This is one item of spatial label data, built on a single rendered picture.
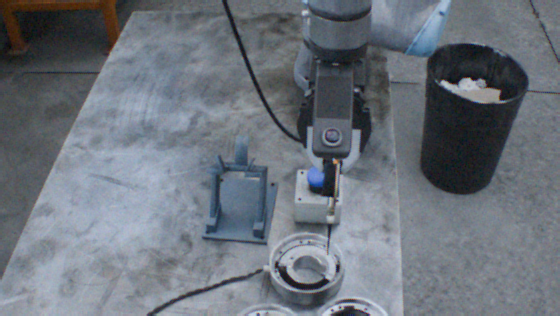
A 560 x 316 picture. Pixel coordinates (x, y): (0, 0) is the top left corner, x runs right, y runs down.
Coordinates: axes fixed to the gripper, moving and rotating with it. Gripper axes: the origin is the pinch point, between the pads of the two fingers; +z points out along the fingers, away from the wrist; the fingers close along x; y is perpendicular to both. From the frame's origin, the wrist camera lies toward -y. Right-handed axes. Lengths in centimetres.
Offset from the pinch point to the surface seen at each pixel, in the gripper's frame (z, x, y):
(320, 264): 10.4, 0.6, -8.4
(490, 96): 59, -46, 99
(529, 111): 94, -76, 139
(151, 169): 13.0, 30.9, 9.9
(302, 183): 8.5, 4.6, 5.2
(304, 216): 11.5, 3.9, 1.2
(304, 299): 10.5, 2.2, -14.5
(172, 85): 13.1, 33.5, 33.7
